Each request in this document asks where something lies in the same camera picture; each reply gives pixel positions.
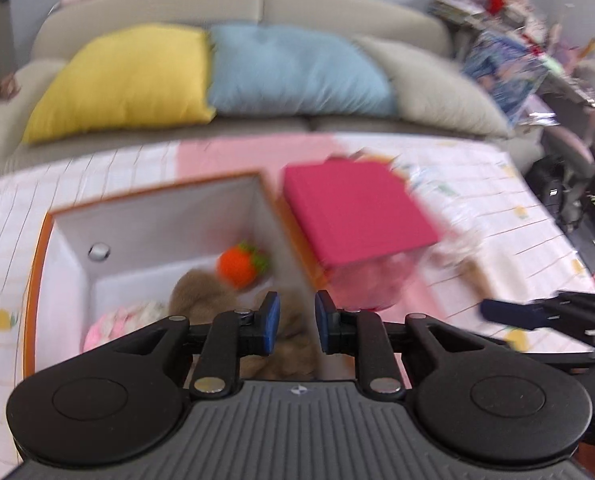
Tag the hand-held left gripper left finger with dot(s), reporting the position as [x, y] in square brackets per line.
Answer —
[272, 322]

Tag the beige sofa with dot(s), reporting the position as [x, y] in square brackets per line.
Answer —
[327, 5]

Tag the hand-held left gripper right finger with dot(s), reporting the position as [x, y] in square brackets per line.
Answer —
[322, 322]

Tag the grey-green pillow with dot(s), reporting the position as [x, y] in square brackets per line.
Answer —
[442, 95]

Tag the clear box with pink lid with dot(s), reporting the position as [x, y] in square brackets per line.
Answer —
[357, 210]

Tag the orange box with white inside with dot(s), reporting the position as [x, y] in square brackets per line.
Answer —
[152, 230]

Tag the pink and white crochet piece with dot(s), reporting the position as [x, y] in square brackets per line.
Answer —
[122, 320]

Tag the blue printed pillow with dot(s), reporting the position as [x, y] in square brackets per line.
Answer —
[507, 70]

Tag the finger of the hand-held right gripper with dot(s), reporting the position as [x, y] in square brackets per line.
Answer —
[517, 312]

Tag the white desk shelf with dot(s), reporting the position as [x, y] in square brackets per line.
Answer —
[517, 5]

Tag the black backpack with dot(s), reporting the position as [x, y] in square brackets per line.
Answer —
[552, 185]

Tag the orange crochet fruit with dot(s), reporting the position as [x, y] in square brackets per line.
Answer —
[237, 265]

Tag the brown plush toy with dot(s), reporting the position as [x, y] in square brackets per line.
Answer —
[197, 292]

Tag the pink desk chair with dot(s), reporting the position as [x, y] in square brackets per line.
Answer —
[577, 145]

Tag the cluttered white desk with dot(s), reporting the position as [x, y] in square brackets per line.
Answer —
[572, 85]

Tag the yellow pillow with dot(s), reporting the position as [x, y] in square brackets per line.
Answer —
[122, 80]

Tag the checked lemon print tablecloth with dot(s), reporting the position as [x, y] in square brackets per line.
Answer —
[102, 170]

